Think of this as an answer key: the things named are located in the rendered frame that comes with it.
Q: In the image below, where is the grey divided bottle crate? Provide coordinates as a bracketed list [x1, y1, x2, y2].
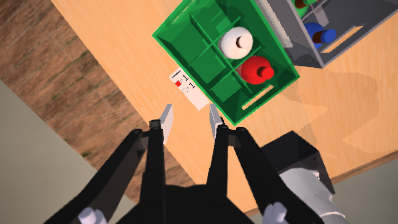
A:
[255, 0, 392, 64]

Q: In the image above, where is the blue bottle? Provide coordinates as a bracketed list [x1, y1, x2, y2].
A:
[304, 22, 336, 50]

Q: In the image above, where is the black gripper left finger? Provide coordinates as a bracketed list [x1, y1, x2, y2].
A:
[43, 104, 174, 224]

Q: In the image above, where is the green bottle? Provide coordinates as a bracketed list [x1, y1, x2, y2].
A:
[291, 0, 317, 18]

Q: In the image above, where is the green plastic crate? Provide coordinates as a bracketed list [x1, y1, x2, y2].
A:
[151, 0, 291, 115]

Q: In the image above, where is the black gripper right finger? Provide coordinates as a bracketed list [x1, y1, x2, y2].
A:
[198, 103, 325, 224]

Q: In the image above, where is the white paper pick list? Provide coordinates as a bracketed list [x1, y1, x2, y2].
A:
[169, 67, 210, 110]

